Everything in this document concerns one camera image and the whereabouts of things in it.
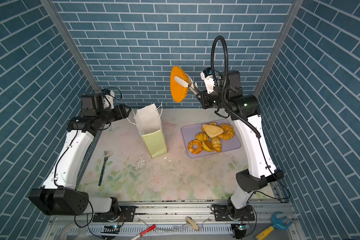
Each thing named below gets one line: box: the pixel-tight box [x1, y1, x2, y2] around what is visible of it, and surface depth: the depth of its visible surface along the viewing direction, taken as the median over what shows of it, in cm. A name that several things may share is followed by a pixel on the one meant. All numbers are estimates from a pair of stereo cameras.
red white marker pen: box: [131, 224, 157, 240], surface depth 69 cm
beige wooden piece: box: [185, 216, 200, 232], surface depth 72 cm
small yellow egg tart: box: [202, 140, 215, 152], surface depth 96 cm
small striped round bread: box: [195, 132, 209, 143], surface depth 101 cm
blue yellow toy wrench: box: [254, 211, 293, 240], surface depth 71 cm
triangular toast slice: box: [202, 124, 224, 138], surface depth 103 cm
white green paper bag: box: [134, 103, 168, 158], surface depth 89 cm
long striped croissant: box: [211, 136, 222, 153], surface depth 98 cm
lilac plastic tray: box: [181, 119, 242, 159], surface depth 101 cm
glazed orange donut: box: [187, 139, 203, 155], surface depth 99 cm
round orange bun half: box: [170, 66, 190, 103], surface depth 73 cm
